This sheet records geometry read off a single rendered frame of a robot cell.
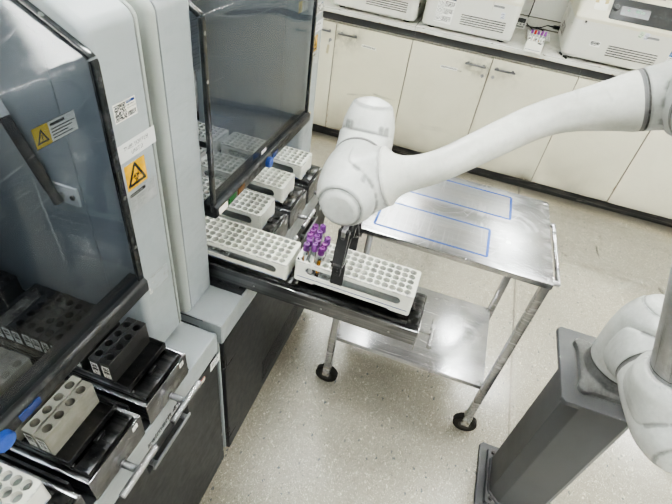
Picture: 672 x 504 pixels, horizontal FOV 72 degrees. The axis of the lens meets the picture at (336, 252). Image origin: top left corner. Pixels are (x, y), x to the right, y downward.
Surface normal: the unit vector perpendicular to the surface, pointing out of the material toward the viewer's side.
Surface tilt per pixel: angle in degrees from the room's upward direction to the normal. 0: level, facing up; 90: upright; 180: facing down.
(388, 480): 0
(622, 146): 90
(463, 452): 0
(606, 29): 90
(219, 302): 0
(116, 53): 90
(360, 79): 90
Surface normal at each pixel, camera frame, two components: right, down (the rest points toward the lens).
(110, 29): 0.94, 0.30
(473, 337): 0.12, -0.75
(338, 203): -0.37, 0.63
